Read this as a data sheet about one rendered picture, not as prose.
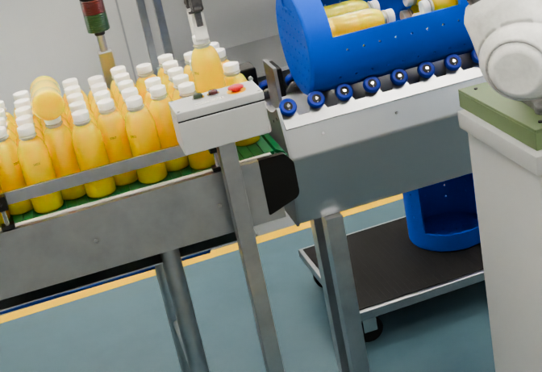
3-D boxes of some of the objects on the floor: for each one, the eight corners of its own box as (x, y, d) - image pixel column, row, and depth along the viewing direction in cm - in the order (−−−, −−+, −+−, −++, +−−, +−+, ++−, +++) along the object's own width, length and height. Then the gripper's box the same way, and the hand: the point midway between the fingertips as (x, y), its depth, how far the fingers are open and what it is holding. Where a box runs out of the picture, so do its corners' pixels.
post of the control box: (309, 485, 260) (234, 137, 222) (294, 490, 259) (217, 142, 221) (304, 475, 264) (230, 132, 225) (290, 480, 263) (213, 137, 224)
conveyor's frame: (350, 452, 269) (293, 152, 234) (-278, 667, 239) (-450, 360, 205) (299, 362, 312) (244, 98, 278) (-238, 535, 283) (-374, 264, 248)
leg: (361, 382, 297) (328, 196, 273) (343, 388, 296) (308, 202, 272) (355, 372, 302) (322, 189, 278) (337, 378, 301) (302, 194, 277)
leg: (378, 407, 284) (345, 215, 260) (360, 414, 283) (324, 221, 259) (371, 397, 289) (338, 206, 265) (352, 403, 288) (318, 212, 264)
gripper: (202, -62, 215) (223, 42, 224) (187, -70, 230) (209, 27, 239) (168, -54, 213) (192, 50, 222) (156, -63, 228) (179, 35, 238)
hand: (198, 24), depth 229 cm, fingers closed on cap, 4 cm apart
